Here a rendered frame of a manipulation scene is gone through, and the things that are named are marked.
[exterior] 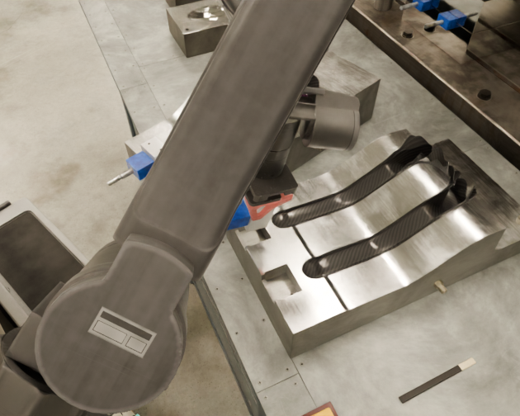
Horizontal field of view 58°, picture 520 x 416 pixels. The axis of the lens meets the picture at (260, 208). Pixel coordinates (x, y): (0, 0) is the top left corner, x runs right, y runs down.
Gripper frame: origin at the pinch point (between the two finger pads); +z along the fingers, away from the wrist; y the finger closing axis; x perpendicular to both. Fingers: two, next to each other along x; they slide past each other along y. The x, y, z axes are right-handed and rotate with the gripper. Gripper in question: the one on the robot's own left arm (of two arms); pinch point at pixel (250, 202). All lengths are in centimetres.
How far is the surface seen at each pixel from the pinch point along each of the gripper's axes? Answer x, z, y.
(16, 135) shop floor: 37, 126, 146
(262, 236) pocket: -4.0, 10.3, -0.8
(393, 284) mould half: -17.4, 3.6, -18.1
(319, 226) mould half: -12.4, 6.2, -3.9
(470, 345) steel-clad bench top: -27.7, 8.7, -30.0
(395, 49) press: -71, 17, 50
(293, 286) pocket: -4.4, 8.7, -11.6
